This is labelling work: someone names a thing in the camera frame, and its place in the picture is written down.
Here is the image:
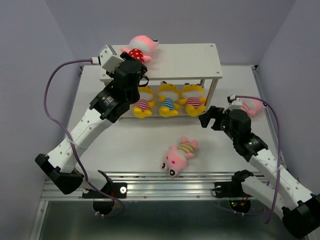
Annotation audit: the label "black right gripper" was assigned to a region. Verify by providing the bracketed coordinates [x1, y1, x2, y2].
[198, 105, 238, 142]

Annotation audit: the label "pink frog toy polka dots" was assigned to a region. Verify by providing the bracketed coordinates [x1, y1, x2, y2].
[120, 35, 159, 64]

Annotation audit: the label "yellow frog toy red stripes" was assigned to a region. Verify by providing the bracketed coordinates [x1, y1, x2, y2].
[179, 83, 206, 117]

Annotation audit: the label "yellow frog toy blue stripes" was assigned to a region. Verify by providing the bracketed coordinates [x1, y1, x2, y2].
[157, 81, 180, 118]

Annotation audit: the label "yellow frog toy pink stripes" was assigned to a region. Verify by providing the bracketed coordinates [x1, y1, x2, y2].
[132, 86, 155, 119]

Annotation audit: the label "pink frog toy orange stripes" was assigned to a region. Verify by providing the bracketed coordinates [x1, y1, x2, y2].
[161, 136, 198, 177]

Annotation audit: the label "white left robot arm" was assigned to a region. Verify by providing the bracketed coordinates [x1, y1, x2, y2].
[35, 49, 148, 197]

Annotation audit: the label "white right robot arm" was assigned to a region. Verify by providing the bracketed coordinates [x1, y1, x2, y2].
[198, 106, 320, 239]

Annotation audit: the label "white two-tier shelf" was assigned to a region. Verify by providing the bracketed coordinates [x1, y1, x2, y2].
[100, 43, 223, 118]

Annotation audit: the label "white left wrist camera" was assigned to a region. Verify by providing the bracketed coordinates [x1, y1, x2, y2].
[91, 44, 124, 73]

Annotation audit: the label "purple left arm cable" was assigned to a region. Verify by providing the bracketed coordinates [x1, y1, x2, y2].
[43, 57, 126, 218]

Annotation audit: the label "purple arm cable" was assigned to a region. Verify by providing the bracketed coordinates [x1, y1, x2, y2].
[234, 94, 282, 225]
[43, 57, 126, 218]

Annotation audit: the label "aluminium front rail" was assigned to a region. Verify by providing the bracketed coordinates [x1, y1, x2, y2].
[41, 171, 271, 201]

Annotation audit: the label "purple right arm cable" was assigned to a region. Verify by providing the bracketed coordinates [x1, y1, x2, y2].
[234, 94, 282, 225]

